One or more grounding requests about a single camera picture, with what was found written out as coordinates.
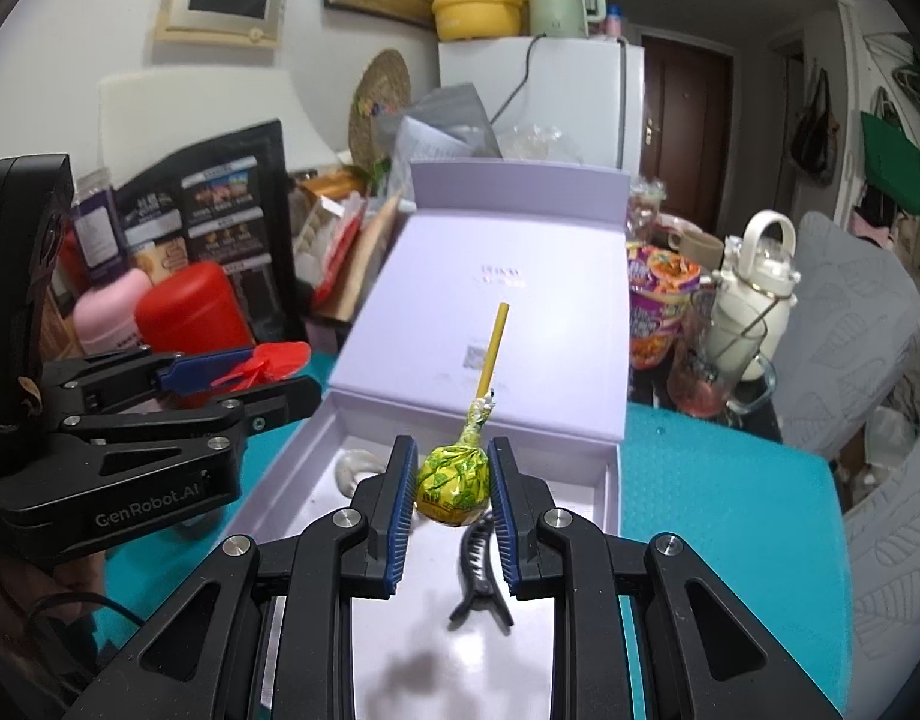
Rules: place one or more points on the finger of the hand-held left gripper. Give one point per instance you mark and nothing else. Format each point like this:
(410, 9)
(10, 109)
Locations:
(280, 405)
(186, 373)

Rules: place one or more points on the glass mug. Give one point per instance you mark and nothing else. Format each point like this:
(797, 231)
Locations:
(704, 390)

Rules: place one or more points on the yellow lollipop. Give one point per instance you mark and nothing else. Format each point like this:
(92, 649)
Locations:
(452, 491)

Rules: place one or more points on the black hanging bag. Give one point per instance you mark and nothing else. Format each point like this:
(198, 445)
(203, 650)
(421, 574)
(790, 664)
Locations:
(814, 135)

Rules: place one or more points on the black snack bag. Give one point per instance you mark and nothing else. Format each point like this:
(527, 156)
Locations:
(220, 202)

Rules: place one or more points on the grey hair claw clip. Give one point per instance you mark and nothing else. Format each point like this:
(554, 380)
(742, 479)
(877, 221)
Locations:
(359, 472)

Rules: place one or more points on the white fridge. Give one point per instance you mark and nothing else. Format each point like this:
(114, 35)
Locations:
(572, 97)

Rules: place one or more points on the green tote bag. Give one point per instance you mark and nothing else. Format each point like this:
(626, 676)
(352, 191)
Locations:
(895, 165)

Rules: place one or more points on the white thermos bottle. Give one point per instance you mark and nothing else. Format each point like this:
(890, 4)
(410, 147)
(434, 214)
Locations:
(756, 277)

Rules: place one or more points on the wall intercom panel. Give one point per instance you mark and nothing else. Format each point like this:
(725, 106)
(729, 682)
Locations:
(227, 0)

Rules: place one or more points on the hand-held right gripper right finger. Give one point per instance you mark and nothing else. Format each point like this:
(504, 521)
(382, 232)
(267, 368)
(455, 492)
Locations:
(505, 521)

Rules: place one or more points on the cup noodle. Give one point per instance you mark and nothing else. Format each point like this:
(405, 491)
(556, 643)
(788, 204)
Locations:
(659, 300)

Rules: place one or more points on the beige mug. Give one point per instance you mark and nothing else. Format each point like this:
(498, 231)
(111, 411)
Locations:
(696, 246)

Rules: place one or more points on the woven fan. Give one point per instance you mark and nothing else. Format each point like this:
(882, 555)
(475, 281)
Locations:
(377, 105)

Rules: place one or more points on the grey pouch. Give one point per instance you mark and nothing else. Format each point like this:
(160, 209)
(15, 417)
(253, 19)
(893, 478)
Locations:
(452, 116)

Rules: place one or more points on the pink bottle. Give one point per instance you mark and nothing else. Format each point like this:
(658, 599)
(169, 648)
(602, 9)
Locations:
(111, 311)

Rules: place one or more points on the white gift box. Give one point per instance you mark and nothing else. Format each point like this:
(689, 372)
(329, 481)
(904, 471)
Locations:
(505, 300)

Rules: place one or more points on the yellow pot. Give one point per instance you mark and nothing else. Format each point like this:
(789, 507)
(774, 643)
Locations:
(475, 7)

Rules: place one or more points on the black hair clip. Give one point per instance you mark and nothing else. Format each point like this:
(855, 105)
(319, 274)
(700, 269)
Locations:
(479, 570)

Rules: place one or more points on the person's left forearm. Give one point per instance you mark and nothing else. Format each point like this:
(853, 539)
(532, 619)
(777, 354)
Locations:
(3, 615)

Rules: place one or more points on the purple label jar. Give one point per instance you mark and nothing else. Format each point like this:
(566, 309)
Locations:
(100, 225)

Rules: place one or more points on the small blue-capped bottle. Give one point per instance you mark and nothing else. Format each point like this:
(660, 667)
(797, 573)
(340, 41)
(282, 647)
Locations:
(617, 21)

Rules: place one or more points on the red canister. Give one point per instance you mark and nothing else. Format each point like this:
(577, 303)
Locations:
(190, 307)

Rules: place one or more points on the brown door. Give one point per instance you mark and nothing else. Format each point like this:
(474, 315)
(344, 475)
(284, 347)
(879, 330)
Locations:
(692, 127)

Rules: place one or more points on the teal bubble mat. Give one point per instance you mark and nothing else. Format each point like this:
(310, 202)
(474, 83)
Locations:
(730, 540)

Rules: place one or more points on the grey leaf chair cover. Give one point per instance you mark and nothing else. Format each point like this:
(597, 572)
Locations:
(898, 555)
(857, 330)

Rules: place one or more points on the red white snack packet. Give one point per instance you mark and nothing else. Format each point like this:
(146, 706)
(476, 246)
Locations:
(340, 240)

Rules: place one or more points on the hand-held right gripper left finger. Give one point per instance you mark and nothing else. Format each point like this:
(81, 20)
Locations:
(400, 517)

